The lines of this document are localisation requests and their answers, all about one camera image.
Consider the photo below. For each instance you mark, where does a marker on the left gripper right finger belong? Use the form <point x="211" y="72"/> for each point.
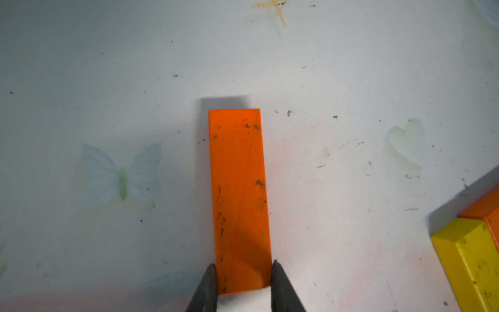
<point x="283" y="295"/>

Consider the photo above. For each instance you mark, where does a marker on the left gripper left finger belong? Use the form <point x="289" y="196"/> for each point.
<point x="205" y="298"/>

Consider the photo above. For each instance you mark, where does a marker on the orange block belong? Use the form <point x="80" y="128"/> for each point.
<point x="243" y="254"/>
<point x="486" y="209"/>

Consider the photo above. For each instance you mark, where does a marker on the yellow block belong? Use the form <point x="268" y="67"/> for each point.
<point x="469" y="258"/>

